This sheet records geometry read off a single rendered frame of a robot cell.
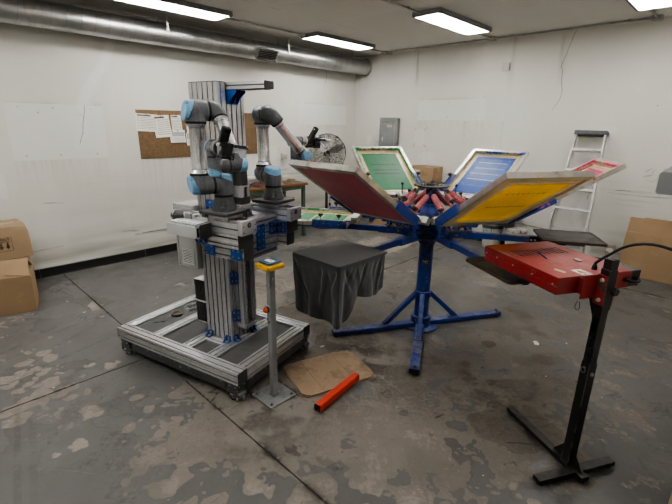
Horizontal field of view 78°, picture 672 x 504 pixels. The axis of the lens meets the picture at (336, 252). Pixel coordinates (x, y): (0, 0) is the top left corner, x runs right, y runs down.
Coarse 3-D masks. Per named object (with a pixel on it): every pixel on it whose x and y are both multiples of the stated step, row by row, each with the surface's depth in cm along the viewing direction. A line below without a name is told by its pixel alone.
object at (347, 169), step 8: (296, 160) 270; (296, 168) 275; (304, 168) 268; (312, 168) 261; (320, 168) 254; (328, 168) 249; (336, 168) 245; (344, 168) 241; (352, 168) 237; (360, 176) 239; (368, 176) 244; (368, 184) 247; (376, 184) 251; (328, 192) 302; (376, 192) 255; (384, 192) 259; (384, 200) 265; (392, 200) 266; (376, 216) 313
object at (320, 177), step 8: (312, 176) 278; (320, 176) 271; (328, 176) 264; (320, 184) 290; (328, 184) 281; (336, 184) 274; (336, 192) 293; (344, 192) 285; (344, 200) 306; (352, 200) 296; (352, 208) 319; (360, 208) 309; (368, 208) 300
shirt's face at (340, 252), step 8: (336, 240) 312; (344, 240) 313; (312, 248) 291; (320, 248) 291; (328, 248) 292; (336, 248) 292; (344, 248) 292; (352, 248) 293; (360, 248) 293; (368, 248) 293; (312, 256) 273; (320, 256) 274; (328, 256) 274; (336, 256) 274; (344, 256) 274; (352, 256) 275; (360, 256) 275; (368, 256) 275; (336, 264) 258; (344, 264) 259
